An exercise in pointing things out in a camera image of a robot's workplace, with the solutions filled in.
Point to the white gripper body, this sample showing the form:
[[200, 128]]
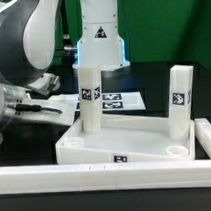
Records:
[[42, 111]]

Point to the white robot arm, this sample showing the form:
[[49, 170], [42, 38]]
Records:
[[27, 41]]

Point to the white L-shaped obstacle fence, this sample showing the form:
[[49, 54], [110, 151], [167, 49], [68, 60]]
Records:
[[104, 177]]

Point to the white U-shaped marker base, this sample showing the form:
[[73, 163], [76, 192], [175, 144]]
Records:
[[110, 101]]

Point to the white desk top tray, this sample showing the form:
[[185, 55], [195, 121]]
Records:
[[124, 139]]

